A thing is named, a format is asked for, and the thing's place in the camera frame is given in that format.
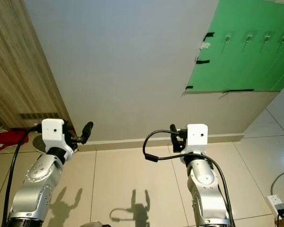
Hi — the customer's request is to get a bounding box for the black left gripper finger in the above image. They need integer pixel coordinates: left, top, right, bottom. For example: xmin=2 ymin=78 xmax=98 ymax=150
xmin=80 ymin=122 xmax=94 ymax=144

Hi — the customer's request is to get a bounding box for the grey robot leg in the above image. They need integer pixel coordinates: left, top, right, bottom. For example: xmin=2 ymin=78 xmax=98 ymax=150
xmin=80 ymin=220 xmax=112 ymax=227

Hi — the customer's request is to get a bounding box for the wooden cabinet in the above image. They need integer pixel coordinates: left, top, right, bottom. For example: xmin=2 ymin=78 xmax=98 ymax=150
xmin=0 ymin=0 xmax=76 ymax=137

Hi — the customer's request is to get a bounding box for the white power strip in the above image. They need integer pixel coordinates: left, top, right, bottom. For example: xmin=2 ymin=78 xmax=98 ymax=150
xmin=267 ymin=194 xmax=284 ymax=219

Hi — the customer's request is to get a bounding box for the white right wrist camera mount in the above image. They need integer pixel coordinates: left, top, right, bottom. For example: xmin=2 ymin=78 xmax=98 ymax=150
xmin=187 ymin=124 xmax=209 ymax=157

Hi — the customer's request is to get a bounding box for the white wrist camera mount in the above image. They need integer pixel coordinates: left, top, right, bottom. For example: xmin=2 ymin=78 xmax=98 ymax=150
xmin=42 ymin=118 xmax=72 ymax=152
xmin=187 ymin=124 xmax=209 ymax=157

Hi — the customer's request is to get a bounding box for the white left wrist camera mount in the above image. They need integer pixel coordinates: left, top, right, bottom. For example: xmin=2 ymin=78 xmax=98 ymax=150
xmin=42 ymin=118 xmax=72 ymax=152

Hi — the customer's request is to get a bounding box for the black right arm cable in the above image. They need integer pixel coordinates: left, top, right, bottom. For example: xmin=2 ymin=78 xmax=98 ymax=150
xmin=142 ymin=130 xmax=237 ymax=227

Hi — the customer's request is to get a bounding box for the green wall board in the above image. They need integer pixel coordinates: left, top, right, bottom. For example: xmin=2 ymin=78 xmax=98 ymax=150
xmin=186 ymin=0 xmax=284 ymax=94

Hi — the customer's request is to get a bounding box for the white floor cable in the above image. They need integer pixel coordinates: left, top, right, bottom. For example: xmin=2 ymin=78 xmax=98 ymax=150
xmin=271 ymin=166 xmax=284 ymax=197

